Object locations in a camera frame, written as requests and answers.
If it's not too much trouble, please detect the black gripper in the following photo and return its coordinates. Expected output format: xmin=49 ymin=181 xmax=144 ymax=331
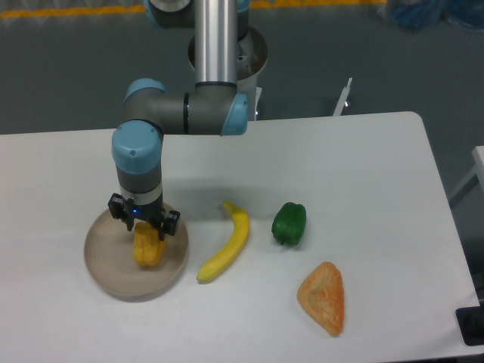
xmin=107 ymin=193 xmax=181 ymax=240

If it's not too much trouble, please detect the yellow bell pepper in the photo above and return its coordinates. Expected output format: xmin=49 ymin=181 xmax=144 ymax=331
xmin=133 ymin=222 xmax=167 ymax=267

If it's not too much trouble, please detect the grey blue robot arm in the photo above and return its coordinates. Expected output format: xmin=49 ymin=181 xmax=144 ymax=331
xmin=108 ymin=1 xmax=249 ymax=240

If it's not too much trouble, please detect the beige round plate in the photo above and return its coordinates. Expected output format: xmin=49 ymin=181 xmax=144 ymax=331
xmin=84 ymin=210 xmax=189 ymax=302

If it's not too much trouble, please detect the green bell pepper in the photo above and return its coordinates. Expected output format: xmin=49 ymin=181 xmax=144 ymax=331
xmin=271 ymin=202 xmax=306 ymax=247

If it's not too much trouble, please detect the yellow banana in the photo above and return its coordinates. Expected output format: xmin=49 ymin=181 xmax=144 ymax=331
xmin=197 ymin=201 xmax=250 ymax=284

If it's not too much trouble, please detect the orange triangular bread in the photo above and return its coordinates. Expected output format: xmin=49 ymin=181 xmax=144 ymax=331
xmin=296 ymin=262 xmax=345 ymax=337

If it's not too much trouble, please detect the blue plastic bag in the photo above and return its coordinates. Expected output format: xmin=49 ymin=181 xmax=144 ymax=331
xmin=385 ymin=0 xmax=483 ymax=31

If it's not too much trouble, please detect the white furniture at right edge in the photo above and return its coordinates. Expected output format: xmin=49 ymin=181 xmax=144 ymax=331
xmin=448 ymin=145 xmax=483 ymax=209

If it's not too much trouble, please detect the black device at table edge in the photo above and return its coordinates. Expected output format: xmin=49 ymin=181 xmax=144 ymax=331
xmin=455 ymin=306 xmax=483 ymax=346

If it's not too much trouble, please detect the white metal frame leg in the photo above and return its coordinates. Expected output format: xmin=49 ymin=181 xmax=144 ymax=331
xmin=333 ymin=77 xmax=352 ymax=116

